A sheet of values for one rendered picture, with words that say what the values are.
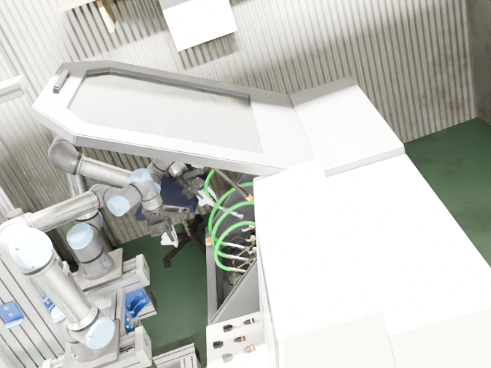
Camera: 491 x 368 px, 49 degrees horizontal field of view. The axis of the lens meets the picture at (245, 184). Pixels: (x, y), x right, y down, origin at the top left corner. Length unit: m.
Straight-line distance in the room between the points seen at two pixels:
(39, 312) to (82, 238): 0.37
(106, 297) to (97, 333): 0.63
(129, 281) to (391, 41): 2.83
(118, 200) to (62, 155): 0.45
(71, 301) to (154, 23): 2.53
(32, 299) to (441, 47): 3.57
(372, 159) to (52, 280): 1.11
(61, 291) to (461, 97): 3.81
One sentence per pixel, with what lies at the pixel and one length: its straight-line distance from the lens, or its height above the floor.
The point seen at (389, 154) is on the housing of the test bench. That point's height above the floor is 1.48.
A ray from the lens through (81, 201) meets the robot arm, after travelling 2.01.
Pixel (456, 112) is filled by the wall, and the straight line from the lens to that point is 4.93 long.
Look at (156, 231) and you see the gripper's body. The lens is 2.11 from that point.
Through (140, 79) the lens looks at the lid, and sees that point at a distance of 2.25.
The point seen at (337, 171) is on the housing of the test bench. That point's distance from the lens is 1.80.
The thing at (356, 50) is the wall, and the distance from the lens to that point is 4.35.
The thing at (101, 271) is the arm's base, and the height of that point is 1.06.
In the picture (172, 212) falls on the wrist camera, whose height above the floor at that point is 1.39.
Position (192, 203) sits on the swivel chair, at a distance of 3.81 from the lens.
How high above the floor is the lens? 2.42
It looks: 30 degrees down
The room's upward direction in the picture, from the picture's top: 20 degrees counter-clockwise
